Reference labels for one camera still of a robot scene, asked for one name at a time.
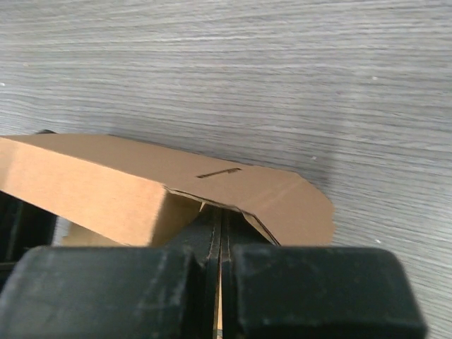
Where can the brown cardboard box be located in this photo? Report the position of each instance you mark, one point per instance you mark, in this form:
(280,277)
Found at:
(111,191)

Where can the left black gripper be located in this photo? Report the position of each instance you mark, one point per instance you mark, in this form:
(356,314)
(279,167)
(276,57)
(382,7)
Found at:
(24,226)

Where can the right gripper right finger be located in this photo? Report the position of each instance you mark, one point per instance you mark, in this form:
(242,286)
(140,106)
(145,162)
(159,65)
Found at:
(273,291)

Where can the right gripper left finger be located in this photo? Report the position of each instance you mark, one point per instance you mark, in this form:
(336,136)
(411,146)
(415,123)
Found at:
(170,291)

